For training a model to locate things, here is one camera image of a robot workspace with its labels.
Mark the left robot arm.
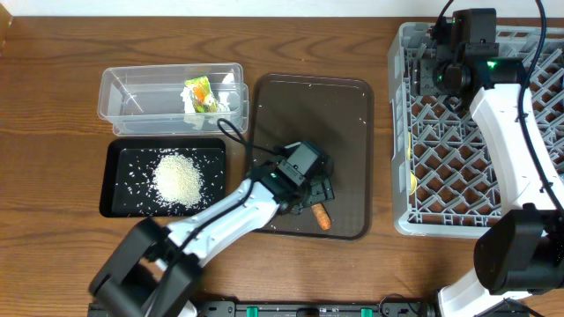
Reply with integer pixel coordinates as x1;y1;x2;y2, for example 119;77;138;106
88;142;334;317

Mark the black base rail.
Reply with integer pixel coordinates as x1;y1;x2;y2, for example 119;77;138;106
197;301;435;317

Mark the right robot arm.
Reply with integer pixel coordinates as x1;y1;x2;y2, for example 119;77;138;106
418;8;563;316

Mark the dark brown serving tray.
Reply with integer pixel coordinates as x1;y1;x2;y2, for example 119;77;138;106
251;74;374;241

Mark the grey dishwasher rack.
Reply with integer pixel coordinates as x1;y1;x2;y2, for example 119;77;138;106
388;22;563;239

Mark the clear plastic bin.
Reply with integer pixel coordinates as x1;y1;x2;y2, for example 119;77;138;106
98;63;249;136

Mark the black plastic bin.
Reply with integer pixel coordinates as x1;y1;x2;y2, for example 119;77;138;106
99;137;226;217

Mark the orange carrot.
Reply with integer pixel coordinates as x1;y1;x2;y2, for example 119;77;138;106
311;203;331;231

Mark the white rice pile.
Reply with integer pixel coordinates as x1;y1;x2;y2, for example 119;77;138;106
152;154;204;208

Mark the pale yellow spoon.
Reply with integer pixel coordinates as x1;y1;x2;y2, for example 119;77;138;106
406;132;418;195

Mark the white tissue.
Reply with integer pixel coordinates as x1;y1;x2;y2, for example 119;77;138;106
181;85;204;130
204;91;231;124

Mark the green orange snack wrapper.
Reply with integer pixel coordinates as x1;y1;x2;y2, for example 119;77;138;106
181;76;219;114

